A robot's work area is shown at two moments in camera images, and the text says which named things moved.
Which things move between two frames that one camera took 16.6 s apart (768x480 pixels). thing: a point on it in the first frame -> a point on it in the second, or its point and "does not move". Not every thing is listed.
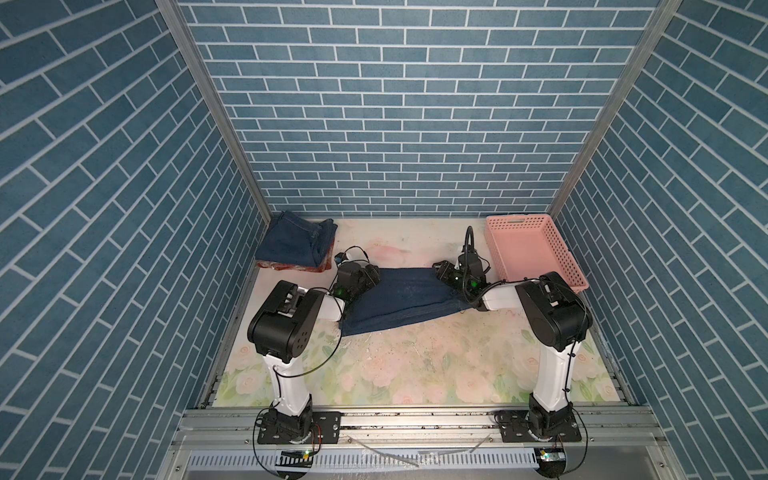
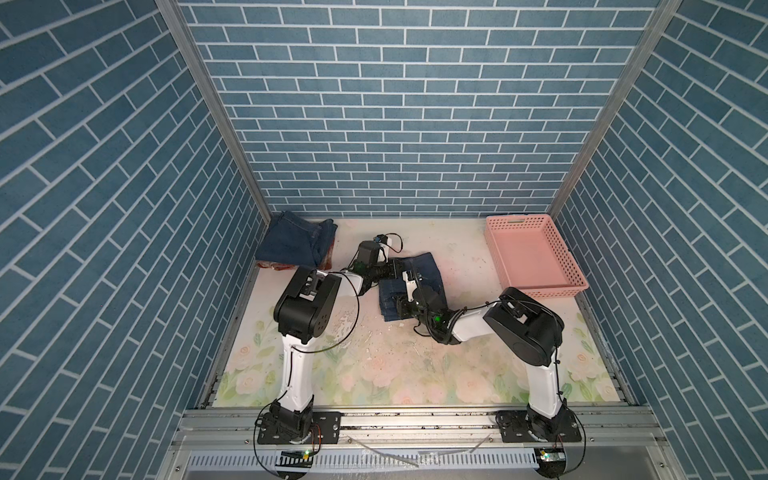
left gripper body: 362,283 -> 380,270
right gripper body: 453,277 -> 407,309
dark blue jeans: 294,241 does not move
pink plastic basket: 528,246 does not move
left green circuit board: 295,458 does not move
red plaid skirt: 325,266 does not move
